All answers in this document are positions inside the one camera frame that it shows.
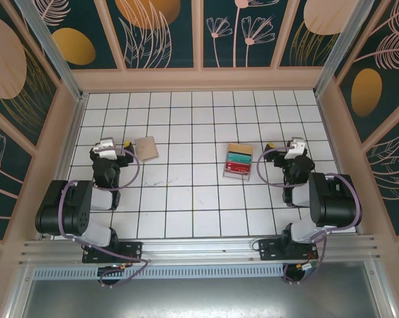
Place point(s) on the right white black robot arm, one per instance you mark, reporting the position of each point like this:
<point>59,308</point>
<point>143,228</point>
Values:
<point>332,205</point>

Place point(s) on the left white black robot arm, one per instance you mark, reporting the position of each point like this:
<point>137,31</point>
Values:
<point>70,212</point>

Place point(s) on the teal card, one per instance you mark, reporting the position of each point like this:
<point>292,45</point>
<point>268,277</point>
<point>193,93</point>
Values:
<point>237,158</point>

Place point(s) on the red card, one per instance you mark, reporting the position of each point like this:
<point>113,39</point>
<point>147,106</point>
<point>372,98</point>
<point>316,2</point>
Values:
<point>236,168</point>

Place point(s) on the stack of coloured tiles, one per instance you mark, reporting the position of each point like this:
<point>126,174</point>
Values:
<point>236,177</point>

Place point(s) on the grey metal sheet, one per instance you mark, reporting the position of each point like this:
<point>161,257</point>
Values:
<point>199,298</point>

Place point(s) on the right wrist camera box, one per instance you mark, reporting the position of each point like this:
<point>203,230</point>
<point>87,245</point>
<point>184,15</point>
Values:
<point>295,149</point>

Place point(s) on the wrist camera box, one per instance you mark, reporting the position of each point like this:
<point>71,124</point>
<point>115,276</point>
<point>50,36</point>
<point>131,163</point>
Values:
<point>107,149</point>
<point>295,149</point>

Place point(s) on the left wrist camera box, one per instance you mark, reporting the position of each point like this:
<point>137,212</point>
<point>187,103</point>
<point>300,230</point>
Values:
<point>107,149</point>

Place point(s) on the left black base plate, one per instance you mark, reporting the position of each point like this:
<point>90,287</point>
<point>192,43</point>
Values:
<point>131,250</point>

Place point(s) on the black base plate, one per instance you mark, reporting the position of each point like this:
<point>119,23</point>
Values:
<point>131,250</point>
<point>269,248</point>

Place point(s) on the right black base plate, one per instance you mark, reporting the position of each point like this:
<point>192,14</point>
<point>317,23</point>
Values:
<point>269,248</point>

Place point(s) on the aluminium mounting rail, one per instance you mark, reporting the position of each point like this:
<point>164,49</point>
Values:
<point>199,248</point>

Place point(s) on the right aluminium frame post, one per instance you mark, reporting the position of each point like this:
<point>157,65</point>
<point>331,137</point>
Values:
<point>338,49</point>

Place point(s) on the aluminium frame post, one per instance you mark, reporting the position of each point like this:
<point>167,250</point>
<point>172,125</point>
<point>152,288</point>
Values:
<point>338,49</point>
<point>50,49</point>

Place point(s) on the left aluminium frame post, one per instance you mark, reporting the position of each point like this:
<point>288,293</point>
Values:
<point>50,49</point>

